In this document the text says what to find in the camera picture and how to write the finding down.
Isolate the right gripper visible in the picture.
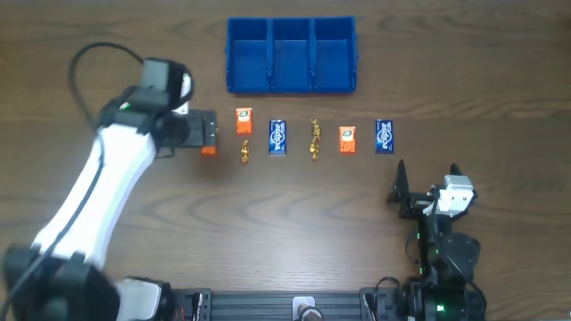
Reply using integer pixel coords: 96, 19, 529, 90
385, 159, 464, 220

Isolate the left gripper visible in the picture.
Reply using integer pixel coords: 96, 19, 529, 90
185, 110, 219, 150

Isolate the blue candy pack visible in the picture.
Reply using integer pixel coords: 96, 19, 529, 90
374, 118, 395, 155
268, 119, 288, 156

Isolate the blue tray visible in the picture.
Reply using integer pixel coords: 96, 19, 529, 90
226, 16, 359, 95

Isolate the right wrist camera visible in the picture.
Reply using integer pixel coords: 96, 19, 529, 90
431, 174, 476, 218

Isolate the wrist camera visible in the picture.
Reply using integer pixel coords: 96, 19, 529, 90
431, 174, 476, 218
141, 58, 194, 116

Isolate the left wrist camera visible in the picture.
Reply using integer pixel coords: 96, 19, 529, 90
141, 58, 194, 116

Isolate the mounting rail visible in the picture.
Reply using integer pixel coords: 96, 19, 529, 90
171, 287, 405, 321

